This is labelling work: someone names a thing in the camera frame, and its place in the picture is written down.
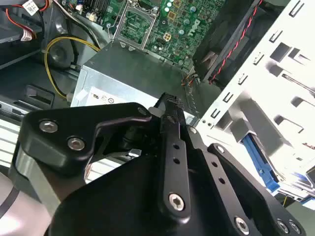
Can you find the hard disk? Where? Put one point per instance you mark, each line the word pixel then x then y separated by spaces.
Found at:
pixel 261 169

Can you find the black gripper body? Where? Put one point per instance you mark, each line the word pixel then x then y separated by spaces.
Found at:
pixel 110 209

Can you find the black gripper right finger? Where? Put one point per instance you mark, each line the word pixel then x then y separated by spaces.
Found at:
pixel 227 194

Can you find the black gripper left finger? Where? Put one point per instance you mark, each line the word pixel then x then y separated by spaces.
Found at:
pixel 69 118

